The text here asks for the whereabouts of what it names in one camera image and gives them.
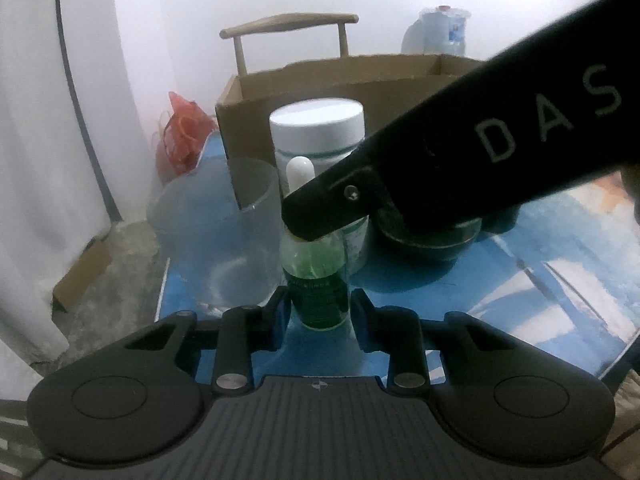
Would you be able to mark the white supplement bottle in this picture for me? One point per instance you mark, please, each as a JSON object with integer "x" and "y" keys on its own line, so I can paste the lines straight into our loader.
{"x": 323, "y": 130}

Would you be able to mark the white curtain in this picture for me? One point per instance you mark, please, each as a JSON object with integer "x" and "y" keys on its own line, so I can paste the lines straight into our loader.
{"x": 74, "y": 158}

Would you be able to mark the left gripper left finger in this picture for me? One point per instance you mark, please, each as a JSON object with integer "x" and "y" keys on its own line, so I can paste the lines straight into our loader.
{"x": 240, "y": 332}

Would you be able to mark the brown cardboard box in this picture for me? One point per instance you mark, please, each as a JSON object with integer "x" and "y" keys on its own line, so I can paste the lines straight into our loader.
{"x": 387, "y": 86}

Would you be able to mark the clear plastic cup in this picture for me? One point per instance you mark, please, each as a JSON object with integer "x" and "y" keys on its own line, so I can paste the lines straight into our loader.
{"x": 220, "y": 226}

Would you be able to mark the blue water jug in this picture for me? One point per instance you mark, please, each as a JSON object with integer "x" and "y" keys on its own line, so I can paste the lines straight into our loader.
{"x": 439, "y": 30}

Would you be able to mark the green dropper bottle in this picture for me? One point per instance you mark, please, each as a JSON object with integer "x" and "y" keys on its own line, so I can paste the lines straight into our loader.
{"x": 315, "y": 273}

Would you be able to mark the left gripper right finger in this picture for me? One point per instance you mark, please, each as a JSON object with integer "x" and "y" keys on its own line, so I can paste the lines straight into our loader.
{"x": 405, "y": 337}

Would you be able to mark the green round cosmetic jar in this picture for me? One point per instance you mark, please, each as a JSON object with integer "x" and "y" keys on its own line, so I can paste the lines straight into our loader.
{"x": 422, "y": 242}

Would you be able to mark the red plastic bag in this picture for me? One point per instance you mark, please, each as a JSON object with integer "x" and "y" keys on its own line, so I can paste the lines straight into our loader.
{"x": 181, "y": 138}

